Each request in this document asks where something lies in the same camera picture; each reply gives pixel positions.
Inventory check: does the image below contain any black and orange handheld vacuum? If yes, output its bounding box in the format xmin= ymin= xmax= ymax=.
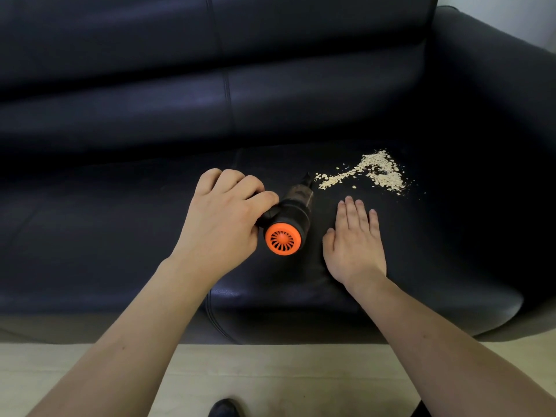
xmin=255 ymin=171 xmax=315 ymax=257

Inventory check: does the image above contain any person's left forearm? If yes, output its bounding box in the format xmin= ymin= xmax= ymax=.
xmin=26 ymin=257 xmax=214 ymax=417

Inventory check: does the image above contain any black shoe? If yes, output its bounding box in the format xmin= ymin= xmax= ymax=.
xmin=208 ymin=398 xmax=245 ymax=417

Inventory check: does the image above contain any person's left hand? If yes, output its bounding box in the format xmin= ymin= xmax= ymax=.
xmin=167 ymin=168 xmax=280 ymax=292

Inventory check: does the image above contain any person's right hand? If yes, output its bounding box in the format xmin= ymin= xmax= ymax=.
xmin=322 ymin=195 xmax=387 ymax=289

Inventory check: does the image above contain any pile of spilled oat flakes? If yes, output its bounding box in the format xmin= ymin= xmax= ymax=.
xmin=313 ymin=149 xmax=427 ymax=198

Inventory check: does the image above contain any black leather sofa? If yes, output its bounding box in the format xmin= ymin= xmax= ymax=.
xmin=0 ymin=0 xmax=556 ymax=346

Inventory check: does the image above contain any person's right forearm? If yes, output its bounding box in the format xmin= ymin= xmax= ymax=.
xmin=343 ymin=272 xmax=556 ymax=417

